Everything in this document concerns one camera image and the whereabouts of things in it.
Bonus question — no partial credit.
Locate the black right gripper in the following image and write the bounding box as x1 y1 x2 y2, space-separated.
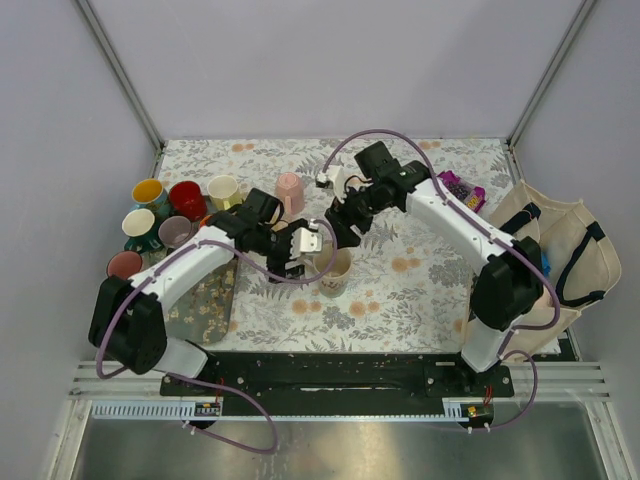
325 182 390 251

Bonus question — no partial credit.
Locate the cream floral mug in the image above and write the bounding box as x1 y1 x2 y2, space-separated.
311 242 353 298

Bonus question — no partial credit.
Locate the light green faceted mug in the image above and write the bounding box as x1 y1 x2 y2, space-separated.
206 175 243 211

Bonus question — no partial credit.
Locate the red mug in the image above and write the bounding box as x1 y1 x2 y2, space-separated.
169 181 207 222

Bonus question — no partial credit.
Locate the lilac mug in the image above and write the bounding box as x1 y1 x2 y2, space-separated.
158 215 196 249

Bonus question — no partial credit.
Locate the dark teal mug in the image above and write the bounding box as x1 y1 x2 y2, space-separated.
121 208 163 254

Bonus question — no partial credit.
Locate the blue floral mug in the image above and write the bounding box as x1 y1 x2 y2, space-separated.
131 178 171 216

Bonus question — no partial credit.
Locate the pink floral mug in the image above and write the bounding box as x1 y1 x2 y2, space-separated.
106 251 144 279

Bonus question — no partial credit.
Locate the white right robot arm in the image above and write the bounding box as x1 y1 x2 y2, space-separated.
316 141 544 396

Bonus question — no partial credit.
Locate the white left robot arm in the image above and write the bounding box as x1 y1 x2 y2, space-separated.
88 189 322 395

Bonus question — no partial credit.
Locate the light pink ribbed mug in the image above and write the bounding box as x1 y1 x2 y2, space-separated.
275 172 305 215

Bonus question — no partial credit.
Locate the green floral tray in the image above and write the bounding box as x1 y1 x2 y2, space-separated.
138 245 239 346

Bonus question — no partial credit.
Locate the purple candy bag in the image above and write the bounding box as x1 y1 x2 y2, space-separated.
438 170 486 213

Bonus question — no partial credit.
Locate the blue packet inside bag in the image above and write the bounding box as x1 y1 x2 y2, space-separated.
541 252 551 278

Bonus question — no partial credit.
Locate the cream canvas tote bag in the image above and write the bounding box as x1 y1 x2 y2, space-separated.
490 181 621 355

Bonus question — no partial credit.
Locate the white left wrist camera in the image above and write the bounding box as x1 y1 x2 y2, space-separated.
291 220 324 259

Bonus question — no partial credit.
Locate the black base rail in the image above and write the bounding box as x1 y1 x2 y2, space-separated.
159 352 515 399

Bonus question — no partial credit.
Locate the white cable duct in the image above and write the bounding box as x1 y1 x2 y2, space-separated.
91 400 223 422

